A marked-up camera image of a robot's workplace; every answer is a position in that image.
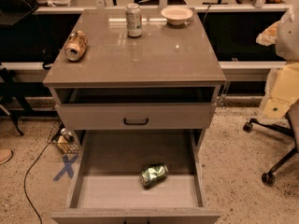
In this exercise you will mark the brown shoe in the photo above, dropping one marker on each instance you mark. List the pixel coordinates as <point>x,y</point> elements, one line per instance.
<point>5,155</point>

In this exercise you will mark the crushed green can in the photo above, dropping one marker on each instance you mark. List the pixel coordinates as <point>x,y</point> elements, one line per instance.
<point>153,174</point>

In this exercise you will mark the open middle drawer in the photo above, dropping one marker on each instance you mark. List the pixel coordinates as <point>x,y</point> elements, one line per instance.
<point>106,188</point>

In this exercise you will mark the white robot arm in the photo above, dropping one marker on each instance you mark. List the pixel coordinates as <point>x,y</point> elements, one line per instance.
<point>287,43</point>

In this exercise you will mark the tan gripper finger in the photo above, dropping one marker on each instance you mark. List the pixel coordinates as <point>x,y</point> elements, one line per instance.
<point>268,36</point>
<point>281,91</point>

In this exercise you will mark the black drawer handle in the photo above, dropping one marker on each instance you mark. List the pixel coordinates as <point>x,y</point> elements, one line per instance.
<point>135,122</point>

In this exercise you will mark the closed top drawer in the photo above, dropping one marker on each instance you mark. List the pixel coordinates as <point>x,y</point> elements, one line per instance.
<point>110,117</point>

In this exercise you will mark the white upright soda can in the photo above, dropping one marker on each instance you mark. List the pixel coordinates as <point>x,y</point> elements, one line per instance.
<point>133,20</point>

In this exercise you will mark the grey drawer cabinet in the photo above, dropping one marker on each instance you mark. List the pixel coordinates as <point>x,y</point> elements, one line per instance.
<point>166,65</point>

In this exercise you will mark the wire basket with items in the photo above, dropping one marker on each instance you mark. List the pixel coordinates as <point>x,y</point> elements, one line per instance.
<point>62,139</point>

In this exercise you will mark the black office chair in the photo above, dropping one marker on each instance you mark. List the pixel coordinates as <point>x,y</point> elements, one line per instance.
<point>281,140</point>

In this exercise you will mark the brown can lying sideways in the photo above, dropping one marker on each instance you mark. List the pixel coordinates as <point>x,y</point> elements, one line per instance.
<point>76,46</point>

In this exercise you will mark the white bowl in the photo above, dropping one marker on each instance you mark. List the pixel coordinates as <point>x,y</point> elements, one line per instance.
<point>176,15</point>

